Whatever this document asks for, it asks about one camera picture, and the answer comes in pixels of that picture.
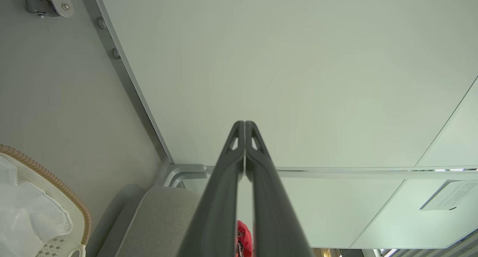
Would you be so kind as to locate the white paper wall sign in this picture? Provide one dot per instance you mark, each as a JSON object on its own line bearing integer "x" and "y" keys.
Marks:
{"x": 450, "y": 195}

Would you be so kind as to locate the white garment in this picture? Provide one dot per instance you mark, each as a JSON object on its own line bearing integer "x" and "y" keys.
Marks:
{"x": 26, "y": 212}

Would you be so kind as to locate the small round partition foot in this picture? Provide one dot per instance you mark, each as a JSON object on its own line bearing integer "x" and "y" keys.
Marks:
{"x": 101, "y": 22}
{"x": 116, "y": 53}

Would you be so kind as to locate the woven rim laundry basket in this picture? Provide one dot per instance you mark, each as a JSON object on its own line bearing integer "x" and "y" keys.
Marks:
{"x": 80, "y": 212}

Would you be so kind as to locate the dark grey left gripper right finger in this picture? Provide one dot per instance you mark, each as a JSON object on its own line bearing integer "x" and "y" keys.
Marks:
{"x": 270, "y": 204}

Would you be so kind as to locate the light grey fabric sofa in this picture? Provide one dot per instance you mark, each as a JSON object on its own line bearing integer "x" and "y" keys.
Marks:
{"x": 157, "y": 223}

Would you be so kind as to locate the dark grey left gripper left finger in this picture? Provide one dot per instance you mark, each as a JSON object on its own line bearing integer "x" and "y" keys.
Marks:
{"x": 220, "y": 197}

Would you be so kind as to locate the red fleece garment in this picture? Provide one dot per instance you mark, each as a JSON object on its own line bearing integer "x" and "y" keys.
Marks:
{"x": 243, "y": 240}

